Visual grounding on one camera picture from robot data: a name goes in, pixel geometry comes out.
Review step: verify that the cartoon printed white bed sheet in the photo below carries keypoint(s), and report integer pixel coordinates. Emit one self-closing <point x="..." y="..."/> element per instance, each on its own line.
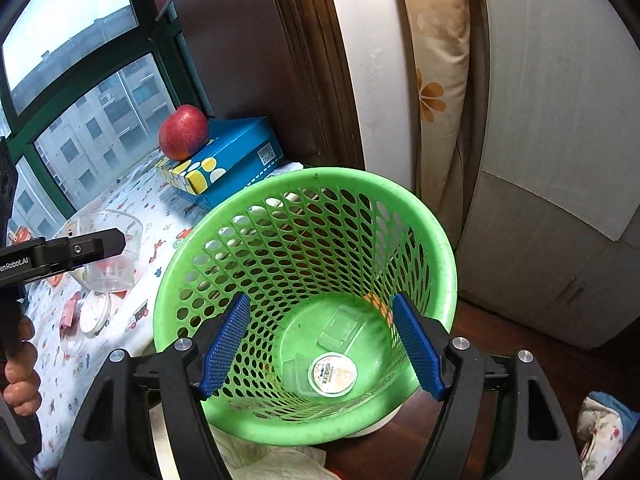
<point x="155" y="220"/>

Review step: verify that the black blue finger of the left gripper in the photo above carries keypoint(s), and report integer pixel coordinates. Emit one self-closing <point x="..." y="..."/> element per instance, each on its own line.
<point x="68" y="253"/>

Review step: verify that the floral cloth at corner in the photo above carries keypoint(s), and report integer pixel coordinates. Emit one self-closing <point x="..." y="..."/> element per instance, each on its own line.
<point x="604" y="425"/>

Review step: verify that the round lidded cup in basket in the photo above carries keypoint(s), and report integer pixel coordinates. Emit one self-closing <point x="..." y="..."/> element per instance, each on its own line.
<point x="332" y="375"/>

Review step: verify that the red orange snack wrapper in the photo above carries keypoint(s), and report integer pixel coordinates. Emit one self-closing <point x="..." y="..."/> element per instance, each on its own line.
<point x="20" y="235"/>

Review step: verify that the cream quilted blanket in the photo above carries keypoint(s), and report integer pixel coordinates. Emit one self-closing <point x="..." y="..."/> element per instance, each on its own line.
<point x="253" y="461"/>

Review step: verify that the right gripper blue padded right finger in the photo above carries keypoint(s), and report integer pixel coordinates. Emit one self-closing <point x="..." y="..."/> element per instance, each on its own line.
<point x="424" y="340"/>

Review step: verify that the pink Franzzi snack wrapper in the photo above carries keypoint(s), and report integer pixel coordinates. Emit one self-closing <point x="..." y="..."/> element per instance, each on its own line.
<point x="68" y="312"/>

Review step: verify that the green plastic mesh trash basket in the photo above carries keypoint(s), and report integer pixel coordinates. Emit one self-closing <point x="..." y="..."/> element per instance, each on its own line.
<point x="300" y="245"/>

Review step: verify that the person's left hand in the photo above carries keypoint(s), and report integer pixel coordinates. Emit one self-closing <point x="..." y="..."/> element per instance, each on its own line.
<point x="22" y="392"/>

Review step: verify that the red apple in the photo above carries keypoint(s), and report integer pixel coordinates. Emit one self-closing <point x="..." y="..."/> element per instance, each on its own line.
<point x="183" y="133"/>

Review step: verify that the green window frame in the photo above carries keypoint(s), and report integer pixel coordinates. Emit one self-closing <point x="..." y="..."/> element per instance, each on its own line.
<point x="155" y="34"/>

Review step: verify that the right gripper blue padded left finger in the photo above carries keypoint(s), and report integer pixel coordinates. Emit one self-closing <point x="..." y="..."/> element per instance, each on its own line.
<point x="223" y="339"/>

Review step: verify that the blue yellow tissue box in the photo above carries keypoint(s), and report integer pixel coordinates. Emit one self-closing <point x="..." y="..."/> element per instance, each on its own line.
<point x="238" y="153"/>

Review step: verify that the small clear container in basket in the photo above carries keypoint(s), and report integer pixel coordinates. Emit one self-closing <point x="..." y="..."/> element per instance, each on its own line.
<point x="341" y="330"/>

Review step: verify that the white plastic cup lid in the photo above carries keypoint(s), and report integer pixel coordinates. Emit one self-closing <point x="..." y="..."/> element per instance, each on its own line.
<point x="94" y="311"/>

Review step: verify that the clear rectangular plastic container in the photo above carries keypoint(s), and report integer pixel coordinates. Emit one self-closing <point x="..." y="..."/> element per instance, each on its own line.
<point x="295" y="376"/>

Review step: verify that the floral beige curtain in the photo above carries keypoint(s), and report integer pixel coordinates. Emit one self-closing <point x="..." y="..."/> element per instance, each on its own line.
<point x="440" y="37"/>

